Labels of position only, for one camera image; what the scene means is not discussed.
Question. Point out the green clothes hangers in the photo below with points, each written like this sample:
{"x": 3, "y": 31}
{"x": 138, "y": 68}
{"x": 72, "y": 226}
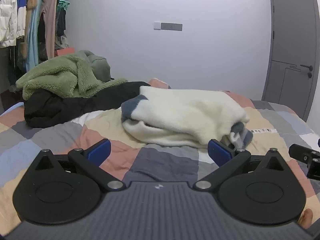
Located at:
{"x": 63, "y": 3}

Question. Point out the orange box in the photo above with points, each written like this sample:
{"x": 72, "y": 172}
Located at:
{"x": 63, "y": 52}

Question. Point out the dark hanging garment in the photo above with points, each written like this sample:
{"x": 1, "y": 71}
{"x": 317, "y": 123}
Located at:
{"x": 61, "y": 22}

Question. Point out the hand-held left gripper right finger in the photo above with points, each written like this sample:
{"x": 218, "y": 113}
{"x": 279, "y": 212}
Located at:
{"x": 220, "y": 152}

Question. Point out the pink-brown hanging garment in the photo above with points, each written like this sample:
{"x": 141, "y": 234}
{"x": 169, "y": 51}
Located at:
{"x": 50, "y": 17}

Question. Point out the grey door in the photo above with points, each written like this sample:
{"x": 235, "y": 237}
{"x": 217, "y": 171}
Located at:
{"x": 287, "y": 30}

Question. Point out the green fleece jacket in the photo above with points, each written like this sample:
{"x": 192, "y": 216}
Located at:
{"x": 55, "y": 77}

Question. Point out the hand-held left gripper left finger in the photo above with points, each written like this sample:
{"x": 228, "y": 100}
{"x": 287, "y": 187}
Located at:
{"x": 98, "y": 152}

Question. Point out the white fleece garment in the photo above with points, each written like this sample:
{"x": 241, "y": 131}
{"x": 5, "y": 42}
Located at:
{"x": 187, "y": 112}

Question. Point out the blue and white jacket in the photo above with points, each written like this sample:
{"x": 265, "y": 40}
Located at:
{"x": 22, "y": 2}

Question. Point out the black jacket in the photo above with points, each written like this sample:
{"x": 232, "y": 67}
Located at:
{"x": 75, "y": 107}

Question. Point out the patchwork quilt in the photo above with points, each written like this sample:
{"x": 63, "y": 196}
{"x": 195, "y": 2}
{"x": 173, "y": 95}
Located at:
{"x": 162, "y": 157}

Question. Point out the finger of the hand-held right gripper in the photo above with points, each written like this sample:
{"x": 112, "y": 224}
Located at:
{"x": 303, "y": 153}

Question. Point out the white label strip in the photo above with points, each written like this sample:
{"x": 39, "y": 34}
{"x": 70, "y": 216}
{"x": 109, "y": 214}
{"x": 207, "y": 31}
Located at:
{"x": 263, "y": 130}

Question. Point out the grey wall socket panel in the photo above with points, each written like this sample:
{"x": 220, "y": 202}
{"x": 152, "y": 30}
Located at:
{"x": 172, "y": 27}

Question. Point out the white wall switch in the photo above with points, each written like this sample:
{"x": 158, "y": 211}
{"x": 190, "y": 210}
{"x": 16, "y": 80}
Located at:
{"x": 157, "y": 25}

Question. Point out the person's left hand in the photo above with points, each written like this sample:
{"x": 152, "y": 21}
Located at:
{"x": 305, "y": 218}

